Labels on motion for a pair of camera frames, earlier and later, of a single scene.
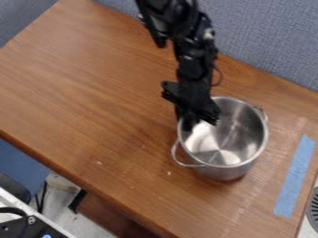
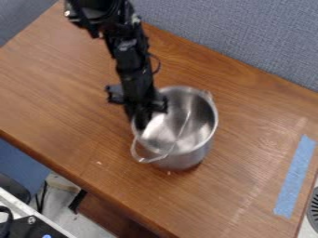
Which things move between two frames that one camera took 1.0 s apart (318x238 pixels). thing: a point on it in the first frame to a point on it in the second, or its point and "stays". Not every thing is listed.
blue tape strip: x=292 y=181 stays
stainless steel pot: x=220 y=149 to x=177 y=140
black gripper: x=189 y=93 to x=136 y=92
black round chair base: x=12 y=185 stays
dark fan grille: x=311 y=209 stays
